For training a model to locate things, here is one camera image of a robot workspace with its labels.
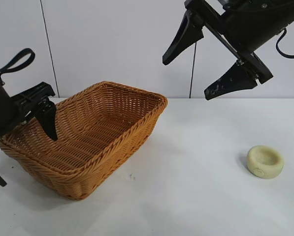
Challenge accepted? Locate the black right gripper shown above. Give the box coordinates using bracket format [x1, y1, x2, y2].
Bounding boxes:
[162, 0, 294, 100]

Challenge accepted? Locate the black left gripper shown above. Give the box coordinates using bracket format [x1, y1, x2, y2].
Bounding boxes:
[0, 74, 58, 187]

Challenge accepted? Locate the tan woven wicker basket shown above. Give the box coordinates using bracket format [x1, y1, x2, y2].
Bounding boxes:
[0, 80, 168, 201]

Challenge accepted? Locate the pale yellow egg yolk pastry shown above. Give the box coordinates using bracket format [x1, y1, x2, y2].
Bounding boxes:
[247, 145, 285, 178]

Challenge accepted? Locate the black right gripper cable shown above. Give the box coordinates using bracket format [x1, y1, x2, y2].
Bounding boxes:
[276, 28, 294, 59]

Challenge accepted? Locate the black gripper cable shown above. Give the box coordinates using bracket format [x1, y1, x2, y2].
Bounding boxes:
[276, 28, 294, 59]
[0, 48, 36, 81]

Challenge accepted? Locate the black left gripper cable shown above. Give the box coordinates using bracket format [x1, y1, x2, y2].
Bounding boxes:
[0, 48, 36, 81]

